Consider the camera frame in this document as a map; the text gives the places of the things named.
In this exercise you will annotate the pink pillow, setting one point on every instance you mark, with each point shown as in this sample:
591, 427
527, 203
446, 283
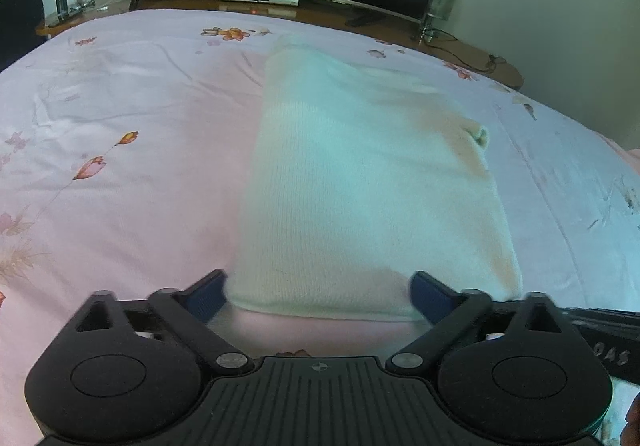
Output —
625, 150

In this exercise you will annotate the wooden tv console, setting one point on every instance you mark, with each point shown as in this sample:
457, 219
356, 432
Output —
390, 31

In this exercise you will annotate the white knitted garment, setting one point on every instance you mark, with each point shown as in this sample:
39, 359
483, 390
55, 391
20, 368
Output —
360, 178

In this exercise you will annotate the black remote control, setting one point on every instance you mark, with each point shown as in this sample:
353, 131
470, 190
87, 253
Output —
364, 19

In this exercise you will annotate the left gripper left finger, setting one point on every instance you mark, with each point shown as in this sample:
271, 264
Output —
185, 314

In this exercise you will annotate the pink floral bed sheet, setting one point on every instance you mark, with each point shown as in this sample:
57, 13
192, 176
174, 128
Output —
126, 145

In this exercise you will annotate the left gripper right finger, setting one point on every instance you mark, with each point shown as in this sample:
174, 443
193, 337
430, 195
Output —
451, 315

